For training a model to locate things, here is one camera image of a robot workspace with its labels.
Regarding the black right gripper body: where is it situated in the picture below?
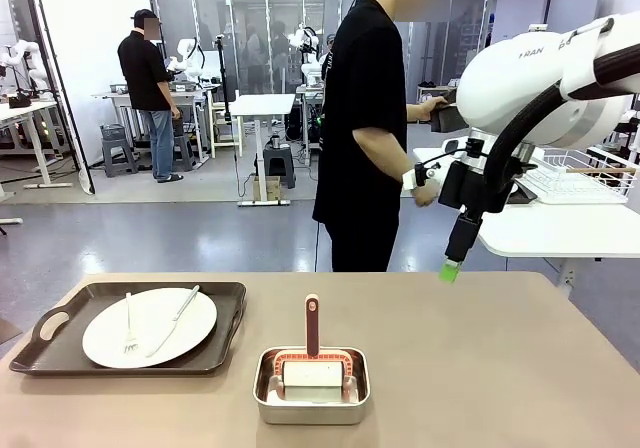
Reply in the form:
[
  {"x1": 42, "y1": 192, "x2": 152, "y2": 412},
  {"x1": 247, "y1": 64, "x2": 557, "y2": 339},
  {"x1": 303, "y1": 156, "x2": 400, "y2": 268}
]
[{"x1": 438, "y1": 159, "x2": 485, "y2": 215}]

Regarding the dark brown object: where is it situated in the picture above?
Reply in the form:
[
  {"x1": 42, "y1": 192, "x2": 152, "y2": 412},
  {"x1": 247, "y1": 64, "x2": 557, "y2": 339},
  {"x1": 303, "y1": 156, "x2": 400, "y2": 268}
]
[{"x1": 429, "y1": 93, "x2": 472, "y2": 135}]

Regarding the lint roller with peach frame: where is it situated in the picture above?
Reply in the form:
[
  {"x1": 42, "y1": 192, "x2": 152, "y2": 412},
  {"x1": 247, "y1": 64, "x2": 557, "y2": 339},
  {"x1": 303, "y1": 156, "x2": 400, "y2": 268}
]
[{"x1": 272, "y1": 293, "x2": 357, "y2": 403}]

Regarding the person's right forearm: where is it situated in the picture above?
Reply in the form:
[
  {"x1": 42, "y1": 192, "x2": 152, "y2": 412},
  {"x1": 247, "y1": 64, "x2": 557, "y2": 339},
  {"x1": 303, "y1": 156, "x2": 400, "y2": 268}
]
[{"x1": 357, "y1": 137, "x2": 419, "y2": 189}]

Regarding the person's right hand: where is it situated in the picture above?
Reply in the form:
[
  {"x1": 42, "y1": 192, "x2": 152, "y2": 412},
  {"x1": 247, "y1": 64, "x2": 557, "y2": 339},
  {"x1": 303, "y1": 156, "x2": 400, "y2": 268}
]
[{"x1": 410, "y1": 181, "x2": 442, "y2": 209}]

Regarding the person's left hand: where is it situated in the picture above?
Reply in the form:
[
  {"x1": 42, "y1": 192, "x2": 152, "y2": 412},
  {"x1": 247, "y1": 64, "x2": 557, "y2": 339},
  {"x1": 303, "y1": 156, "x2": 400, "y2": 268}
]
[{"x1": 418, "y1": 96, "x2": 451, "y2": 123}]

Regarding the dark grey tray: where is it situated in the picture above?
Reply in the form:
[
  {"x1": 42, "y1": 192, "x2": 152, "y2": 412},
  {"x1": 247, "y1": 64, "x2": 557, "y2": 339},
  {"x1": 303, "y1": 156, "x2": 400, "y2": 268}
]
[{"x1": 504, "y1": 175, "x2": 539, "y2": 205}]

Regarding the white side table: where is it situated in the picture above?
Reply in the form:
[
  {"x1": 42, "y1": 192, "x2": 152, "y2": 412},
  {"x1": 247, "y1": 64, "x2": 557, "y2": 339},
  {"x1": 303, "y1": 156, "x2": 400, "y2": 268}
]
[{"x1": 413, "y1": 145, "x2": 640, "y2": 299}]

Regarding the person in black t-shirt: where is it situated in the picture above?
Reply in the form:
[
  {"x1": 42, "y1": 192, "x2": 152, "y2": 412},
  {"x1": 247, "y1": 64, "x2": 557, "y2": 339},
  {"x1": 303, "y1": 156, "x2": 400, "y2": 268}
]
[{"x1": 312, "y1": 0, "x2": 466, "y2": 273}]

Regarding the thin wooden stick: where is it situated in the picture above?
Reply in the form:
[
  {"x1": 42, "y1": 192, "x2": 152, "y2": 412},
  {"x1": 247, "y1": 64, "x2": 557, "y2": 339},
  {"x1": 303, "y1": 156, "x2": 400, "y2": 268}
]
[{"x1": 566, "y1": 166, "x2": 639, "y2": 175}]

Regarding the grey plastic stool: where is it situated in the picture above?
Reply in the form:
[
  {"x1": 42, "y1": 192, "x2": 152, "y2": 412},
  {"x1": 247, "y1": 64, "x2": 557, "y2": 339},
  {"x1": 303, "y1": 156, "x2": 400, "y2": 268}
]
[
  {"x1": 102, "y1": 137, "x2": 139, "y2": 178},
  {"x1": 262, "y1": 145, "x2": 296, "y2": 189}
]

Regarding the cardboard box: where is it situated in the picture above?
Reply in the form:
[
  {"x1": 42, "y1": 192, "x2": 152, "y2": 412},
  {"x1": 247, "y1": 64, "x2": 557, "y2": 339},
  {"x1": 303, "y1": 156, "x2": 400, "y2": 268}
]
[{"x1": 252, "y1": 175, "x2": 282, "y2": 203}]

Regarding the white standing desk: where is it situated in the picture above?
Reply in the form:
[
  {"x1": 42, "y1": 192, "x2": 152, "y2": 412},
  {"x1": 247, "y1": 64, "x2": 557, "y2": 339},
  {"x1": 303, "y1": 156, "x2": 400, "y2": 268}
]
[{"x1": 228, "y1": 93, "x2": 296, "y2": 207}]

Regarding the rectangular metal tin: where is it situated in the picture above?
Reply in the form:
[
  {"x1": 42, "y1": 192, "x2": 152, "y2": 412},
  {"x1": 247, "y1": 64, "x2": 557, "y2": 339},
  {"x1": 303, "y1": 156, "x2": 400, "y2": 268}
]
[{"x1": 252, "y1": 346, "x2": 372, "y2": 427}]

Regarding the black tripod pole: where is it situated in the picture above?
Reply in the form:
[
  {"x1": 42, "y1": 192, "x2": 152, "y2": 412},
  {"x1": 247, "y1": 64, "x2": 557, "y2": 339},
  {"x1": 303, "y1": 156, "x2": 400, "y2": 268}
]
[{"x1": 214, "y1": 32, "x2": 234, "y2": 125}]

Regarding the dark brown serving tray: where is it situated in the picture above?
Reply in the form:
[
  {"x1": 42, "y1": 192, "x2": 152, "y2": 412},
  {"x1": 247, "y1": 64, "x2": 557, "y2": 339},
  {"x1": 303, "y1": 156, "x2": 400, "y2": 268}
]
[{"x1": 8, "y1": 281, "x2": 248, "y2": 377}]

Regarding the silver table knife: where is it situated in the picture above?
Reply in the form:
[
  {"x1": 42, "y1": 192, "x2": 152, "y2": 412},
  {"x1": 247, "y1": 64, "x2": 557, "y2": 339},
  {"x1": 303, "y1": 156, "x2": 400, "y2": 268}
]
[{"x1": 144, "y1": 284, "x2": 201, "y2": 359}]

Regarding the white round plate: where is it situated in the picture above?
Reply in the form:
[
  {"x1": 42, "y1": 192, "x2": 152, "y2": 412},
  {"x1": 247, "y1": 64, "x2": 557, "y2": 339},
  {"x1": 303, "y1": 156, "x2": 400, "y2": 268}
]
[{"x1": 81, "y1": 287, "x2": 219, "y2": 369}]

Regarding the man in black shirt, jeans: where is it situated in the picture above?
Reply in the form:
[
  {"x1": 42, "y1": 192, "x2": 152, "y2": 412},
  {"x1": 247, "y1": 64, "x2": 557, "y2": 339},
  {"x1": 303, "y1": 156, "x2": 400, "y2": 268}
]
[{"x1": 117, "y1": 8, "x2": 185, "y2": 184}]

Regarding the silver fork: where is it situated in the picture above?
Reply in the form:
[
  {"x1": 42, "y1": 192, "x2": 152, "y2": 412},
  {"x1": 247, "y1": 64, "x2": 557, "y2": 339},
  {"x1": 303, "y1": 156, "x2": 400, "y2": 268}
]
[{"x1": 122, "y1": 291, "x2": 141, "y2": 357}]

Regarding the grey lab workbench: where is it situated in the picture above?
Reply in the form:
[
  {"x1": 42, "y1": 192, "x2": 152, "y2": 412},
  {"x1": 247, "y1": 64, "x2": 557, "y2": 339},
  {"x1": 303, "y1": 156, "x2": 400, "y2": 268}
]
[{"x1": 92, "y1": 83, "x2": 221, "y2": 160}]

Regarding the white backdrop panel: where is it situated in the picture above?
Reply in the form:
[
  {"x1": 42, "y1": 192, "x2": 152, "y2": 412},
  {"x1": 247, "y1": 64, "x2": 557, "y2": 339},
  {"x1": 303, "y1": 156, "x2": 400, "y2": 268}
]
[{"x1": 24, "y1": 0, "x2": 154, "y2": 197}]

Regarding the white lab table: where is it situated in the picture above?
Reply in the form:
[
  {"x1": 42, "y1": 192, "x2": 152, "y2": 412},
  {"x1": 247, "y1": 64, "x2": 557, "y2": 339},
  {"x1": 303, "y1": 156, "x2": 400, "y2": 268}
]
[{"x1": 0, "y1": 100, "x2": 74, "y2": 189}]

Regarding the thick black cable conduit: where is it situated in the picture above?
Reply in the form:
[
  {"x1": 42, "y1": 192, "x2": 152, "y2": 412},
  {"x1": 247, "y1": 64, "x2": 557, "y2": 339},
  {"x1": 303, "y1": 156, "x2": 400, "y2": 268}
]
[{"x1": 477, "y1": 47, "x2": 640, "y2": 215}]

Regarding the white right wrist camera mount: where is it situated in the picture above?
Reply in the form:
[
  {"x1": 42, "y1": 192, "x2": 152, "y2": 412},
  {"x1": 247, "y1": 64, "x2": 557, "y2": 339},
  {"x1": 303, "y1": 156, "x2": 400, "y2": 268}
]
[{"x1": 402, "y1": 163, "x2": 439, "y2": 192}]

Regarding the white wire dish rack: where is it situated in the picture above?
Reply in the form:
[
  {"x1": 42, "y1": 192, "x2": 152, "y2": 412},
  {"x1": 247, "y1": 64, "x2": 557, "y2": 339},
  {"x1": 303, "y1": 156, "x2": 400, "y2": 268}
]
[{"x1": 519, "y1": 147, "x2": 639, "y2": 205}]

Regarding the white cable clamp strap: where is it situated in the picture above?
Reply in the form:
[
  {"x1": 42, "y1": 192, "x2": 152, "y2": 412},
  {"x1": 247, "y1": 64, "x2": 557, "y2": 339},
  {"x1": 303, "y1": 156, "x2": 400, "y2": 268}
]
[{"x1": 557, "y1": 17, "x2": 617, "y2": 102}]

